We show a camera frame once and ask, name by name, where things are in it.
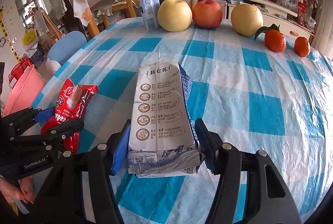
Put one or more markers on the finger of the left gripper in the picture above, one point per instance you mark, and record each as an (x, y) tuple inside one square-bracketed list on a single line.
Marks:
[(28, 117), (52, 132)]

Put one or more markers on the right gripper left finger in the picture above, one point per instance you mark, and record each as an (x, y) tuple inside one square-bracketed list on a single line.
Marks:
[(60, 199)]

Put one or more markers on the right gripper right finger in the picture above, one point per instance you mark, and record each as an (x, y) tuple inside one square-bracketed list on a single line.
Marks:
[(268, 199)]

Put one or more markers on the red milk tea wrapper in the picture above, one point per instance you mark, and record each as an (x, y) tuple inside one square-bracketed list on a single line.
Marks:
[(72, 103)]

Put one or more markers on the grey milk carton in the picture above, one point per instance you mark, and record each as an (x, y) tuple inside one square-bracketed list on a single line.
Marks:
[(162, 140)]

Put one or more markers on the pink plastic trash bucket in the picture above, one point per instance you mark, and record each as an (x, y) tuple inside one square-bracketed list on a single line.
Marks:
[(25, 91)]

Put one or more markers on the person's left hand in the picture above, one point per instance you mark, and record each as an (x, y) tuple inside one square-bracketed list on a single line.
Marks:
[(25, 192)]

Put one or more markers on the red gift bag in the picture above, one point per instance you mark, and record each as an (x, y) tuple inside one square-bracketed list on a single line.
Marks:
[(18, 70)]

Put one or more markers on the white seat cushion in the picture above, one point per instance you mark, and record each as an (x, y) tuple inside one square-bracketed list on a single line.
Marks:
[(52, 66)]

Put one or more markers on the blue chair backrest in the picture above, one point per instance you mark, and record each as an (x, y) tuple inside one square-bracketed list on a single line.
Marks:
[(67, 46)]

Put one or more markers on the yellow hanging bag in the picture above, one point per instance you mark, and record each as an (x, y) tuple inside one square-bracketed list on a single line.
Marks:
[(29, 36)]

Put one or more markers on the blue checkered tablecloth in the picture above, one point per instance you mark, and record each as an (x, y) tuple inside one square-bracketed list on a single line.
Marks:
[(252, 97)]

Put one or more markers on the dark wooden chair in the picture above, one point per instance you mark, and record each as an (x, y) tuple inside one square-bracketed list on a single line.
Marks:
[(71, 23)]

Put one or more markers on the orange tangerine with leaf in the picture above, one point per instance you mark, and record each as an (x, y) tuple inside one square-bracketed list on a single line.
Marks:
[(274, 39)]

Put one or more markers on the orange tangerine right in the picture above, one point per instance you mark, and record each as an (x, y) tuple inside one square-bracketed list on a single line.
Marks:
[(302, 46)]

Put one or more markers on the white yogurt bottle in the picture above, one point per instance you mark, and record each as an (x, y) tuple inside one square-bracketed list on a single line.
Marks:
[(149, 11)]

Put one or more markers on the yellow pear left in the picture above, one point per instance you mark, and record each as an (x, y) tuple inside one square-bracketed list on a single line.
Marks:
[(174, 15)]

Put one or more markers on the yellow pear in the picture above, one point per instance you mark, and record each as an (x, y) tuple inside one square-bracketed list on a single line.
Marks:
[(246, 19), (174, 15)]

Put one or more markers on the yellow pear right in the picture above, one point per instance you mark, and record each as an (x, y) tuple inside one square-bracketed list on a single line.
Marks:
[(246, 19)]

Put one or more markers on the white TV cabinet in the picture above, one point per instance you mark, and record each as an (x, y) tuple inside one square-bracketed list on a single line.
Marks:
[(273, 13)]

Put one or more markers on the red apple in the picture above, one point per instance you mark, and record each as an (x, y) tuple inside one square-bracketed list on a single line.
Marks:
[(207, 14)]

